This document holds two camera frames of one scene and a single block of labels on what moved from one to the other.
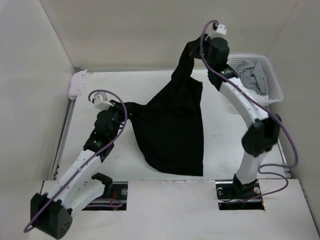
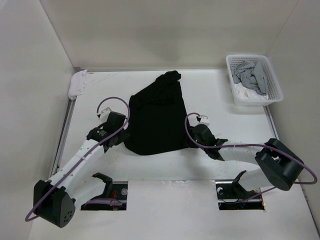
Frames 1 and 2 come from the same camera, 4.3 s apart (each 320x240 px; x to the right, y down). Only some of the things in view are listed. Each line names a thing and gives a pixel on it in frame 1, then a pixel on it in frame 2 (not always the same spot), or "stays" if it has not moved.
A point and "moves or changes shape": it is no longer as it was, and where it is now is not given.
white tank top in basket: (255, 95) stays
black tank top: (171, 125) moves or changes shape
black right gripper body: (205, 50) to (190, 129)
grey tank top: (252, 76) stays
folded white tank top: (77, 84) stays
